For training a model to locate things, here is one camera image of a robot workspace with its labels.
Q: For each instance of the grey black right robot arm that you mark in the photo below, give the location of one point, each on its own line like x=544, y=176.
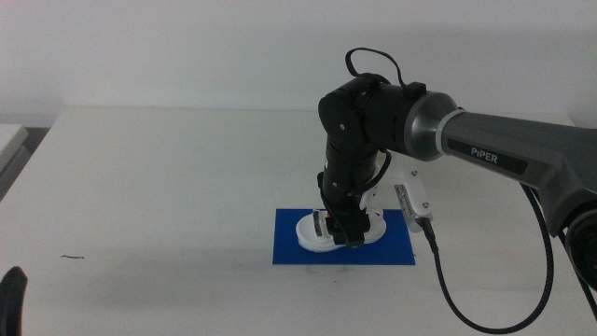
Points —
x=494, y=137

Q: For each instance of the blue rectangular mat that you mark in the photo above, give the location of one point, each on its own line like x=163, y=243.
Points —
x=394, y=252

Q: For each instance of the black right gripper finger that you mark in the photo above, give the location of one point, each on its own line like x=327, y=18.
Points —
x=356, y=233
x=337, y=233

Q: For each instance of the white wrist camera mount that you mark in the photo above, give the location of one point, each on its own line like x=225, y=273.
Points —
x=412, y=200

